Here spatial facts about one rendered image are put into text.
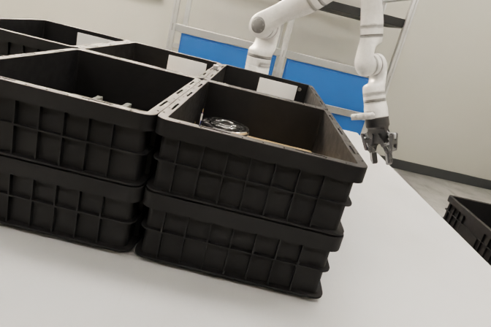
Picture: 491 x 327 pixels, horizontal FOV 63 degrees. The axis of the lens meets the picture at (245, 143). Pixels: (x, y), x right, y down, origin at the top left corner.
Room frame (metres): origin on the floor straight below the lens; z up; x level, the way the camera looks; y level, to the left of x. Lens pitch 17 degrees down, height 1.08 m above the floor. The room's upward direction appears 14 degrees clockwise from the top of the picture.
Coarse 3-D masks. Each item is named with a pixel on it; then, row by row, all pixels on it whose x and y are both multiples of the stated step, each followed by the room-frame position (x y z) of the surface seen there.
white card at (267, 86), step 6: (264, 78) 1.30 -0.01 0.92; (258, 84) 1.30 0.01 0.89; (264, 84) 1.30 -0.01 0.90; (270, 84) 1.30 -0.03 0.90; (276, 84) 1.30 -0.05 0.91; (282, 84) 1.30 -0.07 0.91; (288, 84) 1.30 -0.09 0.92; (258, 90) 1.30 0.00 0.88; (264, 90) 1.30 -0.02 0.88; (270, 90) 1.30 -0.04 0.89; (276, 90) 1.30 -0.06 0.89; (282, 90) 1.30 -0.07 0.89; (288, 90) 1.30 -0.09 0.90; (294, 90) 1.30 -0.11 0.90; (282, 96) 1.30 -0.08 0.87; (288, 96) 1.30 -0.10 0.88; (294, 96) 1.30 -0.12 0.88
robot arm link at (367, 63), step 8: (360, 40) 1.34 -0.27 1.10; (368, 40) 1.31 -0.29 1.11; (376, 40) 1.31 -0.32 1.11; (360, 48) 1.33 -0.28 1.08; (368, 48) 1.31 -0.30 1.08; (360, 56) 1.32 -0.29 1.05; (368, 56) 1.30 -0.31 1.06; (376, 56) 1.32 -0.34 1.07; (360, 64) 1.31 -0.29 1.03; (368, 64) 1.29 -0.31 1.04; (376, 64) 1.30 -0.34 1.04; (360, 72) 1.31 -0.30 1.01; (368, 72) 1.30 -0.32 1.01; (376, 72) 1.32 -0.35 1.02
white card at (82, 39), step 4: (80, 36) 1.30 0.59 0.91; (84, 36) 1.30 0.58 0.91; (88, 36) 1.30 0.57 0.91; (92, 36) 1.30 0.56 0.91; (96, 36) 1.30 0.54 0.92; (80, 40) 1.30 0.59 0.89; (84, 40) 1.30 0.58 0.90; (88, 40) 1.30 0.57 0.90; (92, 40) 1.30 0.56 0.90; (96, 40) 1.30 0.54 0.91; (100, 40) 1.30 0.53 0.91; (104, 40) 1.30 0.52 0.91; (108, 40) 1.30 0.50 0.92; (80, 44) 1.30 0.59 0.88; (84, 44) 1.30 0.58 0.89
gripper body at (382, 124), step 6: (366, 120) 1.30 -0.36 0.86; (372, 120) 1.28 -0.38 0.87; (378, 120) 1.27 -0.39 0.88; (384, 120) 1.28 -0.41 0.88; (366, 126) 1.30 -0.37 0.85; (372, 126) 1.28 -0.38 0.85; (378, 126) 1.27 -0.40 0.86; (384, 126) 1.27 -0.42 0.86; (372, 132) 1.31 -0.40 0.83; (378, 132) 1.29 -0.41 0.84; (384, 132) 1.27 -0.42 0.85; (384, 138) 1.27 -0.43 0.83
